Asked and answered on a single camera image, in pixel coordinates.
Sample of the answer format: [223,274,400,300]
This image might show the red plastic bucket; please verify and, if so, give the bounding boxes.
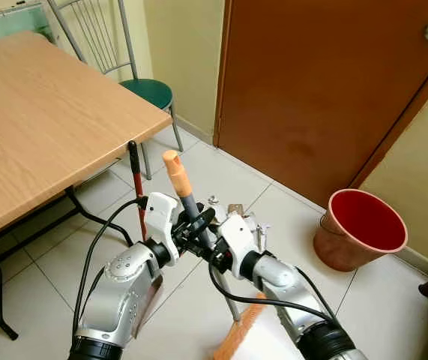
[313,188,409,273]

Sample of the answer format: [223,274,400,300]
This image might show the crumpled white paper scraps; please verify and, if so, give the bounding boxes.
[205,193,272,235]

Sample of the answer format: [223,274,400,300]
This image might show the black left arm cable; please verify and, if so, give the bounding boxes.
[73,196,148,338]

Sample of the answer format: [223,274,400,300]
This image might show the green framed glass panel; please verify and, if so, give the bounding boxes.
[0,4,55,47]

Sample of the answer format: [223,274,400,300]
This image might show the orange broom with grey handle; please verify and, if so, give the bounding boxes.
[161,149,268,360]

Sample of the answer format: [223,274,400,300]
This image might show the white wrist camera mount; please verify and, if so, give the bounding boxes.
[217,212,261,272]
[144,192,180,261]

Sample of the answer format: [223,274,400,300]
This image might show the brown wooden door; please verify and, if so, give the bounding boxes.
[214,0,428,209]

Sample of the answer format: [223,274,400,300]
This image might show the metal dustpan with red handle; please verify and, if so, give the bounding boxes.
[127,140,166,340]

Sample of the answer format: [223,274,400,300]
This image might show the metal chair with green seat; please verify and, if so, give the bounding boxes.
[46,0,186,181]

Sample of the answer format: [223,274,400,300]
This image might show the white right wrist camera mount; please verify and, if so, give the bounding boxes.
[217,212,261,272]

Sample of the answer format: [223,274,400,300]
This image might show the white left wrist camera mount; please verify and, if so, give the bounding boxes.
[144,192,180,261]

